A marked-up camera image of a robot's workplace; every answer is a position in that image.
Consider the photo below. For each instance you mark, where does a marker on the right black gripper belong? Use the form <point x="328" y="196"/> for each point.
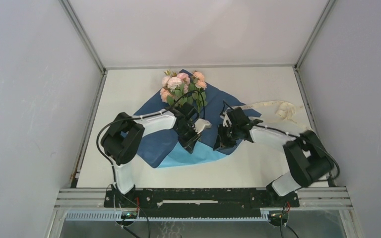
<point x="221" y="141"/>

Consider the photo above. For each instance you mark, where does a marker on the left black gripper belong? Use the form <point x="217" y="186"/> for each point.
<point x="189" y="144"/>

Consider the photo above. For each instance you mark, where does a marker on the blue wrapping paper sheet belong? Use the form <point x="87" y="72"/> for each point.
<point x="170" y="148"/>

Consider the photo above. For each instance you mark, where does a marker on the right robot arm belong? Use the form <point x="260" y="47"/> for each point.
<point x="306" y="157"/>

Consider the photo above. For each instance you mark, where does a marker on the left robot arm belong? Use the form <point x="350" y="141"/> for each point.
<point x="118" y="142"/>

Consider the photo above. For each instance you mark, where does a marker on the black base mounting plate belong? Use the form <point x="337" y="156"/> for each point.
<point x="216" y="202"/>

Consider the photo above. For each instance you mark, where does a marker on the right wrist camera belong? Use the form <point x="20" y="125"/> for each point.
<point x="237" y="120"/>

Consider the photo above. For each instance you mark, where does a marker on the white cable duct strip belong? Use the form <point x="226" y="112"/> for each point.
<point x="129" y="216"/>

